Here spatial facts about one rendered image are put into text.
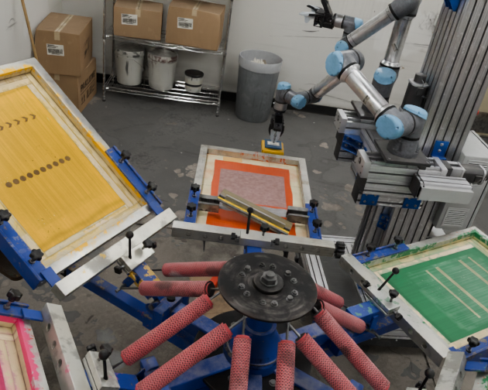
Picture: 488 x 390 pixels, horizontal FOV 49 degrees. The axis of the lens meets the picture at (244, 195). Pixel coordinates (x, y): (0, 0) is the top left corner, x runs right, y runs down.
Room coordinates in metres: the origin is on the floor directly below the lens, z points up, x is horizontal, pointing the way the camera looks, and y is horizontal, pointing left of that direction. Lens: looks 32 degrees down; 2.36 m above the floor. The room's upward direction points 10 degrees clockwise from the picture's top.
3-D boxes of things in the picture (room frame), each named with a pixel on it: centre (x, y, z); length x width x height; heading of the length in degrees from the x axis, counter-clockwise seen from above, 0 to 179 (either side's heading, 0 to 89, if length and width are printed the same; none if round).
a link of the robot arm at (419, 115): (2.40, -0.72, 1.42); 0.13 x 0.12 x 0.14; 133
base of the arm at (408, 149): (2.40, -0.73, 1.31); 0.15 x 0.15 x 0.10
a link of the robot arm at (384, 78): (2.90, -0.65, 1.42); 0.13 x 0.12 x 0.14; 163
